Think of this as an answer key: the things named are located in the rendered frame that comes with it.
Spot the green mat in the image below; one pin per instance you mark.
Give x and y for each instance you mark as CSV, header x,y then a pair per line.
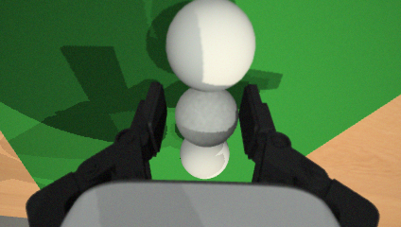
x,y
72,73

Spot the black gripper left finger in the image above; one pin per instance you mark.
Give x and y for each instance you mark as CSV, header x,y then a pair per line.
x,y
126,159

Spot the grey sphere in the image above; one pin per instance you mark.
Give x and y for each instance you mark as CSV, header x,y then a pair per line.
x,y
206,119

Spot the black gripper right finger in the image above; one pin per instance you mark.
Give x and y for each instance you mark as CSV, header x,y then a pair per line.
x,y
277,162

